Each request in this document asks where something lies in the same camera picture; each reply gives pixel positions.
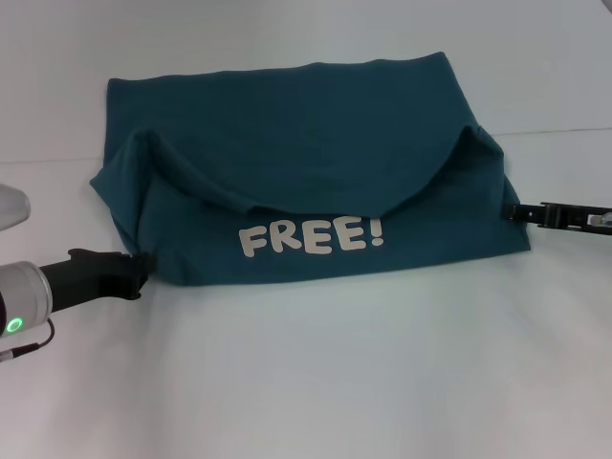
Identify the dark left gripper cable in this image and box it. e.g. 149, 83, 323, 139
0, 318, 55, 365

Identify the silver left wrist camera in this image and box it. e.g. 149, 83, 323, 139
0, 184, 32, 233

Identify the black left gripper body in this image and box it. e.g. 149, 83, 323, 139
38, 247, 144, 316

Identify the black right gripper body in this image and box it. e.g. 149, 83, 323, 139
539, 202, 612, 234

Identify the teal blue shirt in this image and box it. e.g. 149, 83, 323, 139
89, 51, 532, 289

